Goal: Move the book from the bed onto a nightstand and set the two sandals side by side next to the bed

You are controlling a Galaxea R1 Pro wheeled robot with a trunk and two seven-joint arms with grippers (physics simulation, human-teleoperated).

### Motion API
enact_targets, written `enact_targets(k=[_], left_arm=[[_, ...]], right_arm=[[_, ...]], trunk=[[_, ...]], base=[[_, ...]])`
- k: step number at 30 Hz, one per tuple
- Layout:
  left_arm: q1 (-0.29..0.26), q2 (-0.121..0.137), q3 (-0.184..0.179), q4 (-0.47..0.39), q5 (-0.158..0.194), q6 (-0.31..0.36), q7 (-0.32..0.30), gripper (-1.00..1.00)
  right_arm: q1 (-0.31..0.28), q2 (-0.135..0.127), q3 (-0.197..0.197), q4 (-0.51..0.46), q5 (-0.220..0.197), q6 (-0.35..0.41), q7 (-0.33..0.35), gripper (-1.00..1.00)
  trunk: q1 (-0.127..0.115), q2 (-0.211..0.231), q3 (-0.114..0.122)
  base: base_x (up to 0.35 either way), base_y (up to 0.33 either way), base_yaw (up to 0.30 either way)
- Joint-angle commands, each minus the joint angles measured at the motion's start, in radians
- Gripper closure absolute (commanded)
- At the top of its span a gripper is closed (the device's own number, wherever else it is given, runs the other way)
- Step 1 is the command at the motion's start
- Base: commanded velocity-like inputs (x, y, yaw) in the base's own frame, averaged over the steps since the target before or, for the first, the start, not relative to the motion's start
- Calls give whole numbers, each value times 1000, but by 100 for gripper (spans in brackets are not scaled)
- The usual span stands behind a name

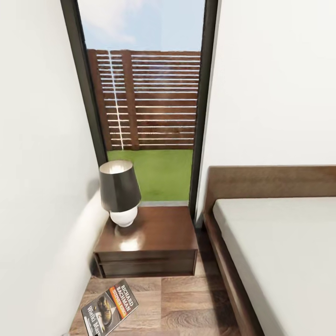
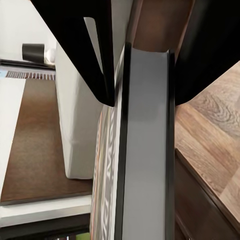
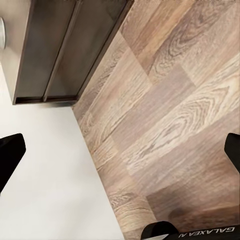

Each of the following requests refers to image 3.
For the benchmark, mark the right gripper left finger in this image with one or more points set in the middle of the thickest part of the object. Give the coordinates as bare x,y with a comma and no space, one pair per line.
12,149

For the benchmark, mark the nightstand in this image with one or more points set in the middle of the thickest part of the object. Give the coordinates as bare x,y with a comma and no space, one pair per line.
53,47

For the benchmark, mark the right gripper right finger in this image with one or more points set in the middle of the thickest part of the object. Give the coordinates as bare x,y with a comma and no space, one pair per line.
232,149

